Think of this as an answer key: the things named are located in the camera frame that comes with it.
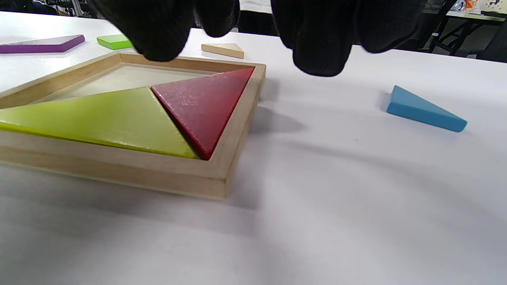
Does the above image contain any person's right hand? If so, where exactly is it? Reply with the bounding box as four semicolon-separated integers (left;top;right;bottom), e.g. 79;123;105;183
87;0;426;77

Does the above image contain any beige triangle tangram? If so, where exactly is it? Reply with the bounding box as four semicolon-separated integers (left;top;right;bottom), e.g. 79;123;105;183
201;43;245;59

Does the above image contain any blue triangle tangram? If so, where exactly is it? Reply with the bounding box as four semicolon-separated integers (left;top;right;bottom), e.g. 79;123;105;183
387;85;468;133

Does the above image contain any red triangle tangram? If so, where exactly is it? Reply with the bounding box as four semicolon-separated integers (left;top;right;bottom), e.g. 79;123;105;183
151;67;255;161

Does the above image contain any green square tangram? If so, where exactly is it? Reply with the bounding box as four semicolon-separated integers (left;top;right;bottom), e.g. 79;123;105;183
97;34;134;50

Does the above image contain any yellow triangle tangram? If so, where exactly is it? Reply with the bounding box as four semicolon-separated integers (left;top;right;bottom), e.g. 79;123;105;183
0;87;198;160

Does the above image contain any wooden square tray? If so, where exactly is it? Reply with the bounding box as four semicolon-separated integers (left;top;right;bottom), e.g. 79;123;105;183
0;51;267;200

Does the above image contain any purple triangle tangram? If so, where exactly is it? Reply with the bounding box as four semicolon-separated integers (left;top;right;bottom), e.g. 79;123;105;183
0;34;86;54

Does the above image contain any white desk with black legs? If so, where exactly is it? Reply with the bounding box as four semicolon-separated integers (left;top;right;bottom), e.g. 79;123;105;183
430;0;507;56

